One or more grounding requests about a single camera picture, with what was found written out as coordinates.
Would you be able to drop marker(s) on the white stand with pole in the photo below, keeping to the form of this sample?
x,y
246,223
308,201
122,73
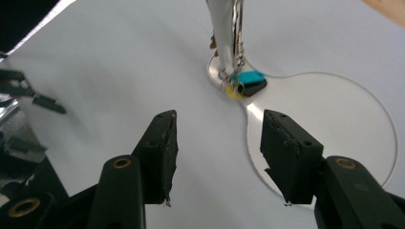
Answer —
x,y
318,127

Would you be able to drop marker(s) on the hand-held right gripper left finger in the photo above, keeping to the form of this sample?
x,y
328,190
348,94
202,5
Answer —
x,y
160,152

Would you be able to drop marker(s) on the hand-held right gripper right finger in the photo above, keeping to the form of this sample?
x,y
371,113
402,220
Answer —
x,y
286,152

